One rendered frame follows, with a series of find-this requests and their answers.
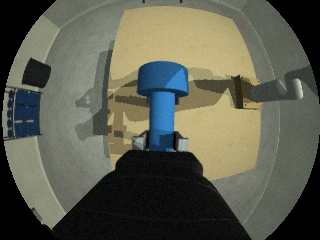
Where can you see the blue dumbbell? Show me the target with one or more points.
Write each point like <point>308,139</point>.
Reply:
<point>162,81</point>

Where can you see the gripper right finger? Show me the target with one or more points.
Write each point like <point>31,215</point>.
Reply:
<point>180,144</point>

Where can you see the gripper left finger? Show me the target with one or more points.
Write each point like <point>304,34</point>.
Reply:
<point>141,142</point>

